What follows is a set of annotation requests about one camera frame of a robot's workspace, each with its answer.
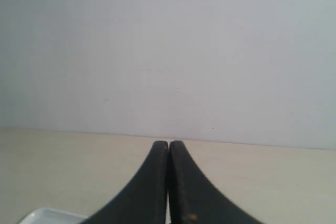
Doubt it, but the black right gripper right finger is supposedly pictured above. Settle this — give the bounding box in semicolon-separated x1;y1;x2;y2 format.
167;141;259;224

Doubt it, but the white plastic tray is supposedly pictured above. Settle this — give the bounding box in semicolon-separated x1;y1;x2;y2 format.
18;207;88;224

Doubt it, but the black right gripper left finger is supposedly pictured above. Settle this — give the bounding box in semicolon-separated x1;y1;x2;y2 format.
83;141;169;224

